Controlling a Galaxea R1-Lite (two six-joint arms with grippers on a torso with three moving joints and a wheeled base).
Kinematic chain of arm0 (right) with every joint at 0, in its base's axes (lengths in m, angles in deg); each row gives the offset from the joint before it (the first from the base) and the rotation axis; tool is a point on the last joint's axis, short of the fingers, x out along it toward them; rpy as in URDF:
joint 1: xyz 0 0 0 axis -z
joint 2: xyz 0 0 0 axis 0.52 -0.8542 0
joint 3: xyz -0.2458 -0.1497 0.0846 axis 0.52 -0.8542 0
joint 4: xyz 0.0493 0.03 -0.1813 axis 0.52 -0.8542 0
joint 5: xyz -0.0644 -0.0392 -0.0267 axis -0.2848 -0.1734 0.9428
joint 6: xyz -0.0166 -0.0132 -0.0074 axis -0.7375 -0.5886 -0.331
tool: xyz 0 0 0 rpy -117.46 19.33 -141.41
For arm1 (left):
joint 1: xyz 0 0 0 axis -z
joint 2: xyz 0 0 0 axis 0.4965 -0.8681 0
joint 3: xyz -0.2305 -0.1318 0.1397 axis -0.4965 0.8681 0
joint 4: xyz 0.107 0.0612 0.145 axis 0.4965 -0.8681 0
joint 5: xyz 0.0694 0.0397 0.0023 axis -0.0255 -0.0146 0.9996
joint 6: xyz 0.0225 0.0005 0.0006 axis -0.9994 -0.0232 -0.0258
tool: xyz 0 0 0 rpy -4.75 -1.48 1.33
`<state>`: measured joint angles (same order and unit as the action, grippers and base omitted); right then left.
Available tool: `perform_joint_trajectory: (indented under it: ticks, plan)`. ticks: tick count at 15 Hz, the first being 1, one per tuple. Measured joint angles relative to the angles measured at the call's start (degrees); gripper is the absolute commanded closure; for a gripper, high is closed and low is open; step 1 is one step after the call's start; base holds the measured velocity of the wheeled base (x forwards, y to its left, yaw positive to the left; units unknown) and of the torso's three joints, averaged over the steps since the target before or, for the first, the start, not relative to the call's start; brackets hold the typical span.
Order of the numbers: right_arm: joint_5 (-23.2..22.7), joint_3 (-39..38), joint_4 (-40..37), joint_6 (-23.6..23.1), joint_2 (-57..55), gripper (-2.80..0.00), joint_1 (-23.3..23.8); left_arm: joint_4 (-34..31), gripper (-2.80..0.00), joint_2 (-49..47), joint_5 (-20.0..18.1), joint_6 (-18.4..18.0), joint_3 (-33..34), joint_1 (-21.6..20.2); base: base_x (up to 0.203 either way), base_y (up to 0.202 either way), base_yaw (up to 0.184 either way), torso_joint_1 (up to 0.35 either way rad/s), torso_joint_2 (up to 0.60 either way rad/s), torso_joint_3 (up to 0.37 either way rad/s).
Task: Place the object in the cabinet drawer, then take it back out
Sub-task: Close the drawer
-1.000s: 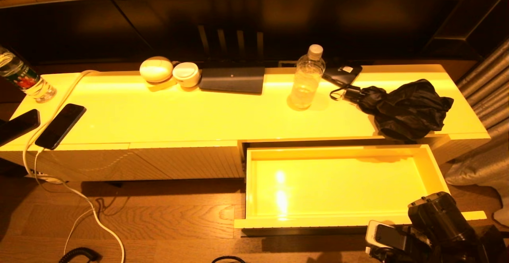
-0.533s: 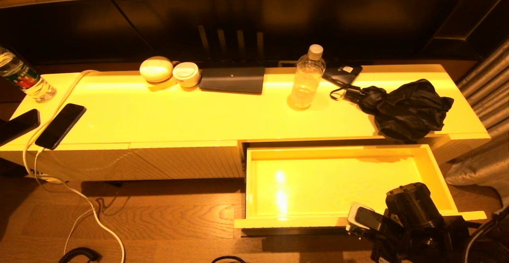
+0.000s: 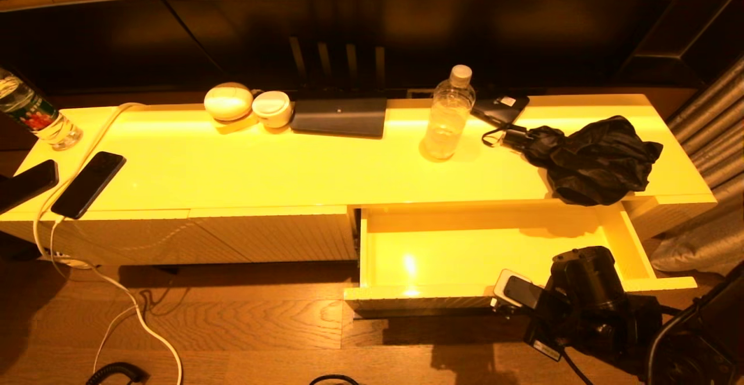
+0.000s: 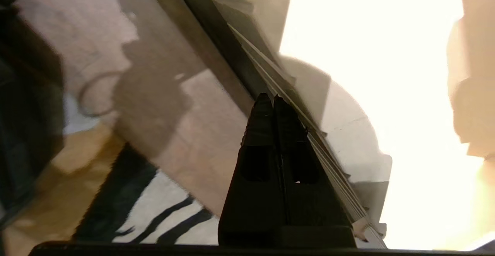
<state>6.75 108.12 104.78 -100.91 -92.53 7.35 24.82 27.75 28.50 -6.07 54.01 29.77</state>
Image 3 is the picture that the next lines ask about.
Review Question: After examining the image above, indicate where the white cabinet drawer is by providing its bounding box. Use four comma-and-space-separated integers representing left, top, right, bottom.
344, 199, 697, 317

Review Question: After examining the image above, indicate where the black umbrella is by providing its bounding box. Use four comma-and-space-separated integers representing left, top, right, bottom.
482, 116, 664, 206

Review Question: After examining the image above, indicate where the clear plastic water bottle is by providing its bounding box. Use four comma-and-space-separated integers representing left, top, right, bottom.
421, 64, 477, 162

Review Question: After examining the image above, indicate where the cream ribbed sideboard cabinet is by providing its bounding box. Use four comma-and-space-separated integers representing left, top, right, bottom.
0, 93, 718, 275

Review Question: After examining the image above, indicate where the small black stickered device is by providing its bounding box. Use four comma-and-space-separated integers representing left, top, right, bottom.
471, 94, 531, 129

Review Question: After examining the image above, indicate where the black television screen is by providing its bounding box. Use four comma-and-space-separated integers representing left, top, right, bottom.
0, 0, 692, 96

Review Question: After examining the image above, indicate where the dark grey antenna router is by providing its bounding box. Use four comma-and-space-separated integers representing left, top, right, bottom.
289, 36, 388, 139

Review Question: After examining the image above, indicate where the white round device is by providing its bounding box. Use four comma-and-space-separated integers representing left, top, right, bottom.
252, 90, 294, 129

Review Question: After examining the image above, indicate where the white oval device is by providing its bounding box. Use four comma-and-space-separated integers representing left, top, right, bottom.
203, 82, 254, 122

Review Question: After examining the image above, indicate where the white sneaker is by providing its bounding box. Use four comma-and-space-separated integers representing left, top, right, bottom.
44, 250, 95, 270

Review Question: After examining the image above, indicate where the black smartphone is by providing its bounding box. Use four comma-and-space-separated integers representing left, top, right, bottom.
50, 151, 127, 220
0, 159, 59, 216

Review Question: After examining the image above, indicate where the dark trouser leg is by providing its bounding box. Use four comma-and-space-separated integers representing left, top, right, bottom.
0, 231, 47, 261

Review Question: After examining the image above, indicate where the water bottle with colourful label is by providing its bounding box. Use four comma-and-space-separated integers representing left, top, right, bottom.
0, 66, 84, 151

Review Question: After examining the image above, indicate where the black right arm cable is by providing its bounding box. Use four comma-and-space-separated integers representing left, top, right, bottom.
559, 298, 718, 385

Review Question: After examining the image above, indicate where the dark wooden wall shelf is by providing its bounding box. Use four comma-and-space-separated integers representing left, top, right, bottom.
616, 0, 744, 89

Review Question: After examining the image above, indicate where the black coiled cable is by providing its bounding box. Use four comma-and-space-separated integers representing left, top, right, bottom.
85, 362, 149, 385

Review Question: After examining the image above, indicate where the thick white charging cable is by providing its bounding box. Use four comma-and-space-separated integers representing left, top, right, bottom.
32, 102, 184, 385

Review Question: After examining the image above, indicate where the thin white charging cable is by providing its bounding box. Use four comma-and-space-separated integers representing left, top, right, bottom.
49, 218, 140, 374

